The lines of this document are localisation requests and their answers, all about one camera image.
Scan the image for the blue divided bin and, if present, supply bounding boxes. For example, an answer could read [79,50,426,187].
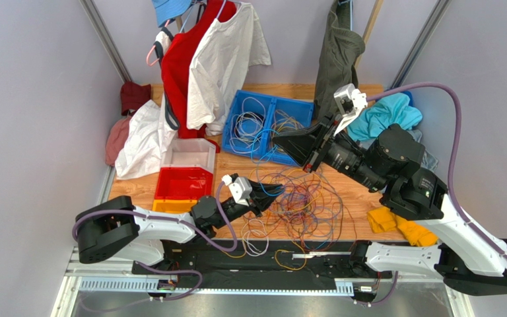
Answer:
[221,90,314,166]

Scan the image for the olive green garment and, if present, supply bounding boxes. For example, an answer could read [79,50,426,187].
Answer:
[313,1,365,120]

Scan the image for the teal cloth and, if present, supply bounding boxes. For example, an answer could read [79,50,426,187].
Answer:
[347,93,423,141]

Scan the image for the white cloth on floor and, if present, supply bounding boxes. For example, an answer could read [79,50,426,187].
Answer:
[115,95,180,180]

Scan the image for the blue cable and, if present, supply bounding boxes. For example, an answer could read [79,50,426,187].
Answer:
[244,127,347,252]

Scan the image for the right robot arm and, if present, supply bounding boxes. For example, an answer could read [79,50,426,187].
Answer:
[272,115,507,296]

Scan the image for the orange cable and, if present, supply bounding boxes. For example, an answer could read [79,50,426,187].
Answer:
[236,171,347,247]

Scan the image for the red storage bin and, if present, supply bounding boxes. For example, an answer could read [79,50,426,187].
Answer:
[154,167,213,200]

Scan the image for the maroon cloth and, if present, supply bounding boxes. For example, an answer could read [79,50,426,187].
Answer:
[120,81,152,116]

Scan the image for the light blue jeans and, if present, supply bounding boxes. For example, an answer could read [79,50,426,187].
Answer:
[358,129,439,172]

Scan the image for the red t-shirt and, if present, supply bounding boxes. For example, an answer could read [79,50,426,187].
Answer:
[161,1,237,139]

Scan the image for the white storage bin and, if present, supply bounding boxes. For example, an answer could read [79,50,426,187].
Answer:
[160,139,217,174]

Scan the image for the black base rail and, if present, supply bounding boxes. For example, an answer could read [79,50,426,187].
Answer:
[64,237,465,297]

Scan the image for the pink cable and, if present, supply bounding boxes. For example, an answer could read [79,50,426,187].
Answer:
[253,169,351,252]

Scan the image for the yellow cloth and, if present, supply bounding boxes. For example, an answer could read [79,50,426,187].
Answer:
[367,207,438,247]

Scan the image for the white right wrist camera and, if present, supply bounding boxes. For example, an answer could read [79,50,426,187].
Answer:
[333,83,368,135]

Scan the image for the white cable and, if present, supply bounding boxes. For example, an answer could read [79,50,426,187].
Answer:
[228,96,269,156]

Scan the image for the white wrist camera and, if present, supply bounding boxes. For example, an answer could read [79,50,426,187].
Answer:
[333,83,368,135]
[221,174,253,206]

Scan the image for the blue hat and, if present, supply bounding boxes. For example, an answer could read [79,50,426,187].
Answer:
[151,0,197,27]

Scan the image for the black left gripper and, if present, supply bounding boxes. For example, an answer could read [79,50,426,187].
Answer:
[212,178,285,230]

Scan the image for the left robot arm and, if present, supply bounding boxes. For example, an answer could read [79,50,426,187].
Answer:
[72,174,285,266]

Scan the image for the dark blue cloth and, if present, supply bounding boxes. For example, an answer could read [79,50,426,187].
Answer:
[392,90,415,107]

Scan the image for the yellow storage bin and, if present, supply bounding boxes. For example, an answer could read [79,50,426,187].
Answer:
[152,199,197,214]

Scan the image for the white t-shirt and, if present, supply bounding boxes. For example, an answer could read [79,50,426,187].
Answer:
[186,2,272,135]

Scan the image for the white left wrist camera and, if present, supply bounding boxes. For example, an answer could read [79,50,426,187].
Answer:
[221,174,253,206]

